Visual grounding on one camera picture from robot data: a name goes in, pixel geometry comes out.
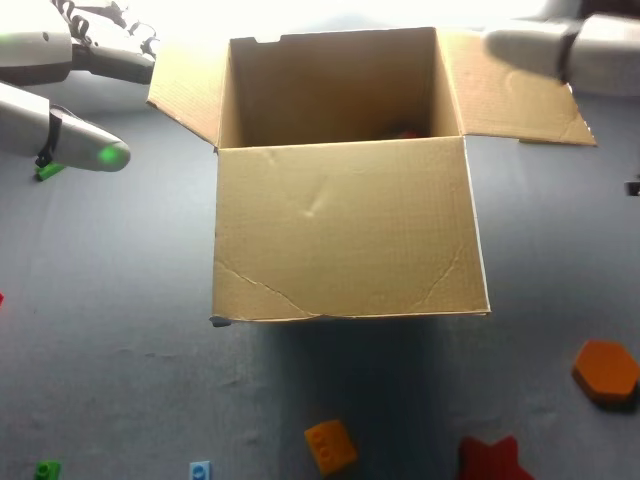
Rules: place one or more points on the brown cardboard box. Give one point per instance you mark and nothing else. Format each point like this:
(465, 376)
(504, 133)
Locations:
(345, 230)

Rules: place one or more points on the grey table cloth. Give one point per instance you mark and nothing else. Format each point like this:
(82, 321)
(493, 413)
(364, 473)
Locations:
(125, 325)

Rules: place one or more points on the blue toy brick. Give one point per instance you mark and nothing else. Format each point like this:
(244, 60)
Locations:
(200, 471)

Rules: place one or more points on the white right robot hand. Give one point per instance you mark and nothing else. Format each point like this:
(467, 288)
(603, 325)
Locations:
(605, 55)

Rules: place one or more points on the green toy brick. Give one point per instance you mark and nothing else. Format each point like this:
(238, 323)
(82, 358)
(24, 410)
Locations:
(50, 171)
(46, 471)

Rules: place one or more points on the red star block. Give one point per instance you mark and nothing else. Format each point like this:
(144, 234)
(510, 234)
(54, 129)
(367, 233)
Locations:
(492, 460)

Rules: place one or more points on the orange hexagon block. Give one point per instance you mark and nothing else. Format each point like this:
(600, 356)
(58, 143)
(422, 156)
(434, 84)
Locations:
(605, 372)

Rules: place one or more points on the brown chocolate cake toy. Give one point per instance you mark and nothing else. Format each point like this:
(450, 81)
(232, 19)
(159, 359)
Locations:
(406, 134)

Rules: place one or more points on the yellow toy brick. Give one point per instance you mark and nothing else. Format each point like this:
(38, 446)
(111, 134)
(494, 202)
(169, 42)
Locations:
(330, 445)

